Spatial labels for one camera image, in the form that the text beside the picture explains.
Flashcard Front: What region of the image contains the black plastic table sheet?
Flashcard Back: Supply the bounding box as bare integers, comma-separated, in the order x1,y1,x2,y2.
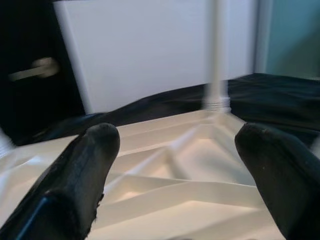
14,72,320,151

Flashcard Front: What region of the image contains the black door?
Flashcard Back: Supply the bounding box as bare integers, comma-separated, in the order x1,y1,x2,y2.
0,0,87,146

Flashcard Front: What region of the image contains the metal door handle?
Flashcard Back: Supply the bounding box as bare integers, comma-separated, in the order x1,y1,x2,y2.
8,56,61,82

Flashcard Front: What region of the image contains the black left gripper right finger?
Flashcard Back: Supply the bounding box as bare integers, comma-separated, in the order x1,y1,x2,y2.
234,122,320,240

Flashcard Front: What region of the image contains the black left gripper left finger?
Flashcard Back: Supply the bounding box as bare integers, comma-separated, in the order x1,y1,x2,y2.
0,122,121,240

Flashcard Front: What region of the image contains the white wall board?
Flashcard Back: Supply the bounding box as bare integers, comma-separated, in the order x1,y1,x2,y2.
52,0,261,115

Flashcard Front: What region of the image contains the white tapered plastic table leg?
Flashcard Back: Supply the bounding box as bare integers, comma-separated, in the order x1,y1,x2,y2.
0,129,15,157
201,0,231,113

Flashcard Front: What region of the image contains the white ribbed plastic table top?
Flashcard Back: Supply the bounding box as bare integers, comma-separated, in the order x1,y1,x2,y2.
0,109,285,240

